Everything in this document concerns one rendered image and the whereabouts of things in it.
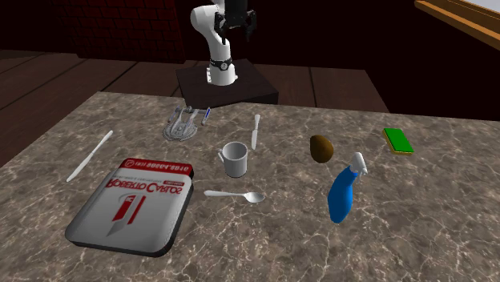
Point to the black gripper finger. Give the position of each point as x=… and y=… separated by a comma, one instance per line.
x=250, y=24
x=221, y=27

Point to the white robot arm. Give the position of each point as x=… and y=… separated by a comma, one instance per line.
x=219, y=47

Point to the dark robot stand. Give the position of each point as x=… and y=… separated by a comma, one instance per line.
x=226, y=88

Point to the grey spaceship model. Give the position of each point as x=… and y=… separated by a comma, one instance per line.
x=181, y=124

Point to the short white knife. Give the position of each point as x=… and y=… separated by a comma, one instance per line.
x=255, y=132

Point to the grey mug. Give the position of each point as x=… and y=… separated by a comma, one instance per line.
x=235, y=160

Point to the brown kiwi fruit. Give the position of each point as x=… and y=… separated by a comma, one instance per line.
x=322, y=149

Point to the silver spoon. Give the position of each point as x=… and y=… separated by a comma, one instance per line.
x=250, y=196

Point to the long white knife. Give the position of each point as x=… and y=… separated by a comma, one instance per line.
x=90, y=156

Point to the green and yellow sponge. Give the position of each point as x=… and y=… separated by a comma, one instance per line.
x=398, y=140

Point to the blue spray bottle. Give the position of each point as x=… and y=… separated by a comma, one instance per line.
x=340, y=195

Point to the white and red tablet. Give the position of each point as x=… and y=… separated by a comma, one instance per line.
x=133, y=207

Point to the wooden window frame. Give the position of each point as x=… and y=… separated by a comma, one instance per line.
x=457, y=17

